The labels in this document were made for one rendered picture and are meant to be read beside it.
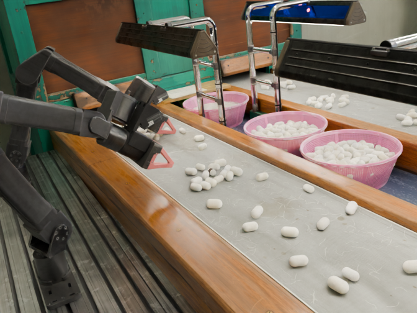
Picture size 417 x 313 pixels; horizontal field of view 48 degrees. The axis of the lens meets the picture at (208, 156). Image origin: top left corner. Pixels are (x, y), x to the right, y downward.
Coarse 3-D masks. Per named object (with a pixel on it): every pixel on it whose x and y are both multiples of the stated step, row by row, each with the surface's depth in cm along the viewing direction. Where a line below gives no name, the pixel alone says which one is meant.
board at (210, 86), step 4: (212, 80) 216; (204, 84) 210; (208, 84) 209; (212, 84) 208; (224, 84) 205; (228, 84) 204; (204, 88) 203; (208, 88) 202; (212, 88) 201; (224, 88) 203; (204, 92) 199; (208, 92) 200; (184, 96) 194; (188, 96) 195; (192, 96) 196; (164, 100) 192; (168, 100) 191; (172, 100) 192; (176, 100) 193
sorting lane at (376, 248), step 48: (192, 144) 150; (192, 192) 118; (240, 192) 114; (288, 192) 112; (240, 240) 94; (288, 240) 92; (336, 240) 90; (384, 240) 89; (288, 288) 79; (384, 288) 76
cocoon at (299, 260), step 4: (292, 256) 84; (296, 256) 84; (300, 256) 84; (304, 256) 84; (292, 260) 83; (296, 260) 83; (300, 260) 83; (304, 260) 83; (292, 264) 83; (296, 264) 83; (300, 264) 83; (304, 264) 83
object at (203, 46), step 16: (128, 32) 163; (144, 32) 152; (160, 32) 141; (176, 32) 133; (192, 32) 125; (144, 48) 151; (160, 48) 139; (176, 48) 130; (192, 48) 122; (208, 48) 124
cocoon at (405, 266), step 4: (408, 260) 79; (412, 260) 79; (416, 260) 79; (404, 264) 79; (408, 264) 78; (412, 264) 78; (416, 264) 78; (404, 268) 79; (408, 268) 78; (412, 268) 78; (416, 268) 78; (408, 272) 78; (412, 272) 78; (416, 272) 78
